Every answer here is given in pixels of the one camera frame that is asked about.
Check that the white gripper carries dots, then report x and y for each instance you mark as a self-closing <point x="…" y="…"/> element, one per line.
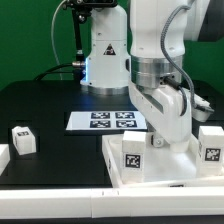
<point x="162" y="108"/>

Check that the white square tabletop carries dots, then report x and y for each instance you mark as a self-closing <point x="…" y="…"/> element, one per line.
<point x="162" y="167"/>

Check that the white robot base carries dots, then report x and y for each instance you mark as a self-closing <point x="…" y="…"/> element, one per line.
<point x="108" y="64"/>

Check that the white front fence bar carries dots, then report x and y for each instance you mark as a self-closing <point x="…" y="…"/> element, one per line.
<point x="102" y="203"/>

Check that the white sheet with tags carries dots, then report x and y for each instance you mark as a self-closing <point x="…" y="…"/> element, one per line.
<point x="106" y="120"/>

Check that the white left fence piece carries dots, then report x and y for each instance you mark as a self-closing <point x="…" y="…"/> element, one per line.
<point x="4" y="157"/>

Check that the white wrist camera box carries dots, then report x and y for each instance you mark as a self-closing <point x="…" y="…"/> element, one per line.
<point x="203" y="110"/>

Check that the black camera stand pole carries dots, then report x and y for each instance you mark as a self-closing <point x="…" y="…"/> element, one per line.
<point x="81" y="10"/>

